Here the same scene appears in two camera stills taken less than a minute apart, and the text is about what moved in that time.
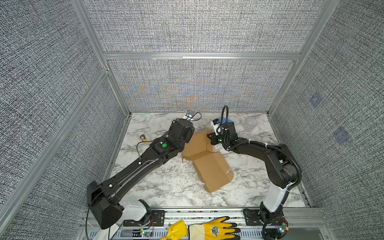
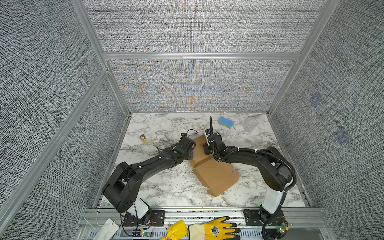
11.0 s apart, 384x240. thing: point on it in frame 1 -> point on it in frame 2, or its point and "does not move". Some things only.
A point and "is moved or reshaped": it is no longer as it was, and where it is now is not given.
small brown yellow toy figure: [142, 137] does not move
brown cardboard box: [209, 166] is moved or reshaped
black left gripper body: [191, 134] -> [189, 156]
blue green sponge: [224, 120] does not move
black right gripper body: [224, 141] -> [208, 151]
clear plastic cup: [251, 122] does not move
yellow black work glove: [216, 229] does not move
